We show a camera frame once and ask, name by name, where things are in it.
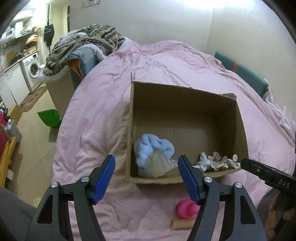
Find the white washing machine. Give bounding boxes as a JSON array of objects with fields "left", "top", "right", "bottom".
[{"left": 20, "top": 51, "right": 42, "bottom": 94}]

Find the pink bed duvet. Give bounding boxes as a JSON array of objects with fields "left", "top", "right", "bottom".
[{"left": 53, "top": 40, "right": 295, "bottom": 240}]

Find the pink plush toy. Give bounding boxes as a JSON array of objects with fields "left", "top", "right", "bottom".
[{"left": 177, "top": 199, "right": 200, "bottom": 219}]

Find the teal headboard cushion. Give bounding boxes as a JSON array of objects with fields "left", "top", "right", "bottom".
[{"left": 214, "top": 51, "right": 268, "bottom": 97}]

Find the grey trash bin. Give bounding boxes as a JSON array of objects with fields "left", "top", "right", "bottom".
[{"left": 5, "top": 119, "right": 22, "bottom": 144}]

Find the yellow wooden chair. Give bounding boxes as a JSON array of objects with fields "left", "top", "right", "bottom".
[{"left": 0, "top": 137, "right": 16, "bottom": 187}]

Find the red suitcase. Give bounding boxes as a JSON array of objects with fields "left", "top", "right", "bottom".
[{"left": 0, "top": 111, "right": 8, "bottom": 155}]

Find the light blue fluffy sock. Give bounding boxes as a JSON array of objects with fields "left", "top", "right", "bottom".
[{"left": 133, "top": 134, "right": 175, "bottom": 177}]

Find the brown cardboard box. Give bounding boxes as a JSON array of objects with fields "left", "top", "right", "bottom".
[{"left": 125, "top": 81, "right": 249, "bottom": 184}]

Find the grey fur-trimmed jacket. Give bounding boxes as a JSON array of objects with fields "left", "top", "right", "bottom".
[{"left": 66, "top": 44, "right": 106, "bottom": 81}]

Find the brown cardboard tube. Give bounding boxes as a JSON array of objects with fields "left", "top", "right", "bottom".
[{"left": 171, "top": 218, "right": 195, "bottom": 230}]

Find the white kitchen cabinet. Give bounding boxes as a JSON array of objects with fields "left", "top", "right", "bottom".
[{"left": 1, "top": 63, "right": 29, "bottom": 108}]

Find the right hand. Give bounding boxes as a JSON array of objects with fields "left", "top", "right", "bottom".
[{"left": 264, "top": 195, "right": 295, "bottom": 240}]

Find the beige fabric scrunchie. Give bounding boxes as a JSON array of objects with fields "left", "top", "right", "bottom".
[{"left": 208, "top": 152, "right": 241, "bottom": 171}]

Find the white ankle sock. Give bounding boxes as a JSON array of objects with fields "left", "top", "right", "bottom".
[{"left": 193, "top": 152, "right": 212, "bottom": 173}]

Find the translucent plastic bag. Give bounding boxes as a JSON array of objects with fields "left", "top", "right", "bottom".
[{"left": 148, "top": 149, "right": 178, "bottom": 178}]

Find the patterned knit sweater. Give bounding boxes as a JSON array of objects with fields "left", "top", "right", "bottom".
[{"left": 39, "top": 24, "right": 126, "bottom": 82}]

